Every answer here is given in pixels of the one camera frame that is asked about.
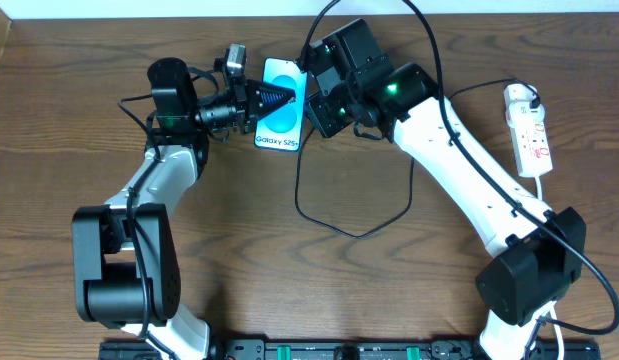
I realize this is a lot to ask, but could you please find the blue Galaxy smartphone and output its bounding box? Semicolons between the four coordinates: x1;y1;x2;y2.
253;57;309;153

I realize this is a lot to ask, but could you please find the black charger cable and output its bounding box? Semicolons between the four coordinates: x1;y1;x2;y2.
294;78;542;240

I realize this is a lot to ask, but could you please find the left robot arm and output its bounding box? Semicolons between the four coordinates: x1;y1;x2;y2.
72;57;297;359

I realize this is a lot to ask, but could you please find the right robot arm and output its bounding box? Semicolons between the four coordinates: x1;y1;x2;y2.
298;19;586;359

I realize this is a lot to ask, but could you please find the white power strip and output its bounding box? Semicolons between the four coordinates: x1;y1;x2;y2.
504;83;553;178

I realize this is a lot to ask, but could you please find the white power strip cord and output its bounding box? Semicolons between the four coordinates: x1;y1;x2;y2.
533;174;566;360

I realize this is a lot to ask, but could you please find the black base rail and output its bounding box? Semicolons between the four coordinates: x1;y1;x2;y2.
96;339;602;360

